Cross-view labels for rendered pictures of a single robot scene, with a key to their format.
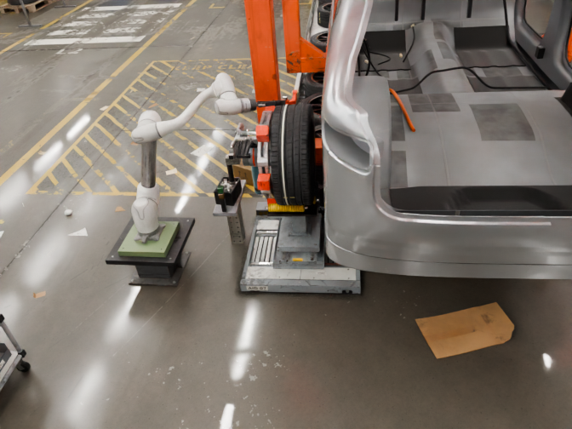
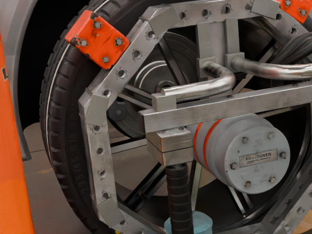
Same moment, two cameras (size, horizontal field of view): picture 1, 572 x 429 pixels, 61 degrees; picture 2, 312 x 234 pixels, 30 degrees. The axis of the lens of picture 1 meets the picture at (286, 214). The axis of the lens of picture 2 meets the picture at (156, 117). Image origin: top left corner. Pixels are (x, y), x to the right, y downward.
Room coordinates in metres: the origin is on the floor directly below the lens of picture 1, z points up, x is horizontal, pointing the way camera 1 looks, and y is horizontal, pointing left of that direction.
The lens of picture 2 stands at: (3.41, 1.05, 1.21)
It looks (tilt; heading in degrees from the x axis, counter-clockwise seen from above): 15 degrees down; 246
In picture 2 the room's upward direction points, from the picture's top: 6 degrees counter-clockwise
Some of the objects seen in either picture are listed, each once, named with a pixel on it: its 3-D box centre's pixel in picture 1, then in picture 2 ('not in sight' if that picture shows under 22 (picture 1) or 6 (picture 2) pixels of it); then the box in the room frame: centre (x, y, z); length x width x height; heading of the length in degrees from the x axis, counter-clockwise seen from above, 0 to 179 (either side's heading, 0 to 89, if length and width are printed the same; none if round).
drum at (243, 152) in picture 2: (259, 156); (233, 144); (2.84, 0.14, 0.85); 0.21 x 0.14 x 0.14; 81
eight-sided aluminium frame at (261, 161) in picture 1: (269, 156); (218, 134); (2.83, 0.07, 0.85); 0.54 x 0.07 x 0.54; 171
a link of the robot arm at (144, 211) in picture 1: (144, 213); not in sight; (2.78, 0.98, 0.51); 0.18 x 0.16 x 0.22; 3
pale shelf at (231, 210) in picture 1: (230, 197); not in sight; (3.00, 0.40, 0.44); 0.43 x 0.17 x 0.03; 171
